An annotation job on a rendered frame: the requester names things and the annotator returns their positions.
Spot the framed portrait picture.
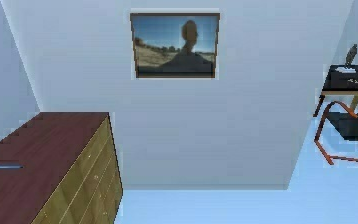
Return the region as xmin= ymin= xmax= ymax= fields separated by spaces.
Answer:
xmin=129 ymin=12 xmax=221 ymax=80

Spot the brown-topped olive chest of drawers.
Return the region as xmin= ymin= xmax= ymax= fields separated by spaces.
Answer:
xmin=0 ymin=111 xmax=124 ymax=224

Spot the black desk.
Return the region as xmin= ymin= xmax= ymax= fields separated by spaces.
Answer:
xmin=312 ymin=64 xmax=358 ymax=118

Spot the grey statuette on white base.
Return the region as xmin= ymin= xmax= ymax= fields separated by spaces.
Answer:
xmin=335 ymin=43 xmax=358 ymax=74

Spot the thin blue-grey flat object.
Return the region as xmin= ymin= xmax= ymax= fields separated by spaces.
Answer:
xmin=0 ymin=162 xmax=24 ymax=170

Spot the black chair with orange frame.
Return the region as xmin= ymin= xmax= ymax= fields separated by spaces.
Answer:
xmin=313 ymin=95 xmax=358 ymax=166

